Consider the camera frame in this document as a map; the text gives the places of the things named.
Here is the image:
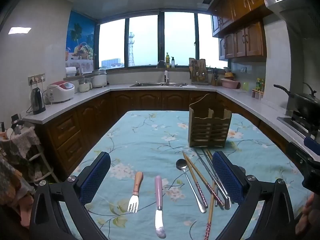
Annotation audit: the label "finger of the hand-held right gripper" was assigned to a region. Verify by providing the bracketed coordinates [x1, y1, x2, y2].
[303, 137, 320, 151]
[286, 141, 320, 171]

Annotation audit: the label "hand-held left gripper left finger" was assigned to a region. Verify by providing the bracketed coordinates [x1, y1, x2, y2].
[29, 151, 111, 240]

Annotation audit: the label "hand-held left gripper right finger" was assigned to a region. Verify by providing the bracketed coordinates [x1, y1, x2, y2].
[212, 151, 303, 240]

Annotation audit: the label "steel chopstick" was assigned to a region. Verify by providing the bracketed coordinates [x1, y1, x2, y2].
[194, 148, 231, 210]
[201, 148, 219, 180]

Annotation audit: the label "wooden handle fork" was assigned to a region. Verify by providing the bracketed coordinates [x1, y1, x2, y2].
[127, 171, 144, 213]

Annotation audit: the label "steel spoon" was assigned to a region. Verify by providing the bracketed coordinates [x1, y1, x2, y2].
[176, 158, 208, 213]

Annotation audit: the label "wooden utensil holder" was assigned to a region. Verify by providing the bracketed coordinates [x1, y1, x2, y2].
[188, 94, 232, 148]

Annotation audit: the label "pink handle table knife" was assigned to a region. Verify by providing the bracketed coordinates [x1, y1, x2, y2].
[154, 175, 166, 239]

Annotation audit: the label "person's right hand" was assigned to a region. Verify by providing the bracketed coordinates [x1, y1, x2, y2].
[295, 194, 320, 236]

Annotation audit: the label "gas stove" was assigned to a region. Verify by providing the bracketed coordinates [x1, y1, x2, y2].
[277, 111, 320, 141]

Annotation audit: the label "white metal rack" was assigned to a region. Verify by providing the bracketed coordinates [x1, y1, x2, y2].
[24, 143, 61, 184]

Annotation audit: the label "spice jar rack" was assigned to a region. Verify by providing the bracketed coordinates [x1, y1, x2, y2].
[252, 78, 265, 100]

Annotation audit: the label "grey kitchen countertop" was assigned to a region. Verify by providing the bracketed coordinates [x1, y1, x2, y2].
[21, 81, 320, 155]

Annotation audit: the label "grey patterned cloth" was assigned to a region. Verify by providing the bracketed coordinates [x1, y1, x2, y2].
[0, 126, 42, 161]

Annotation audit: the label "small white kitchen appliance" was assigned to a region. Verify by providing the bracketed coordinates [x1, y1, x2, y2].
[78, 78, 93, 93]

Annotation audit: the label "white and red rice cooker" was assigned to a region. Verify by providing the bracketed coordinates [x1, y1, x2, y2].
[46, 80, 75, 104]

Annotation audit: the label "wooden base cabinets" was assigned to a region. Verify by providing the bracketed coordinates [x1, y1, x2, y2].
[35, 90, 288, 182]

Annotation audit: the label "pink plastic basin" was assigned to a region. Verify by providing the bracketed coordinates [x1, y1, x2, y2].
[220, 78, 241, 89]

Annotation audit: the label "small black device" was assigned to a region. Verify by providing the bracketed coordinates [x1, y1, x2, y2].
[11, 113, 24, 134]

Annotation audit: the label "steel electric kettle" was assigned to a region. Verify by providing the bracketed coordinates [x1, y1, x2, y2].
[30, 87, 46, 115]

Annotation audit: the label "large white cooker pot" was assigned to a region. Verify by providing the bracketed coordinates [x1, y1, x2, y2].
[92, 68, 108, 89]

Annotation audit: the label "wooden knife block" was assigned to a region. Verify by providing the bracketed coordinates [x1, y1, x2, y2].
[188, 58, 209, 84]

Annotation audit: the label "steel kitchen sink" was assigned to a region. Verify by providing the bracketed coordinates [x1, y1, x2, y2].
[130, 82, 188, 88]

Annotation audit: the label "curved sink faucet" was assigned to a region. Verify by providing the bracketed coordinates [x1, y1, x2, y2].
[156, 60, 169, 83]

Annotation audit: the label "wooden upper cabinets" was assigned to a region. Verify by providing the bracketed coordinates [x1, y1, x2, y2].
[211, 0, 289, 61]

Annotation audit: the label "range hood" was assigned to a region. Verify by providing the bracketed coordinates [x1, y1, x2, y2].
[264, 0, 320, 45]

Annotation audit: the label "large kitchen window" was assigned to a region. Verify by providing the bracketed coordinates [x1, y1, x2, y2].
[96, 11, 228, 68]

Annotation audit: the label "black wok with handle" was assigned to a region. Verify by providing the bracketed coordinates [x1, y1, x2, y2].
[273, 82, 320, 123]

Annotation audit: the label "wall socket strip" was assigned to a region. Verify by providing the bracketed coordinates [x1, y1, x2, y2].
[28, 73, 46, 86]

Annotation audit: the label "fruit and palm wall poster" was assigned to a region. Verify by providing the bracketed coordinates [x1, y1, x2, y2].
[65, 10, 96, 74]

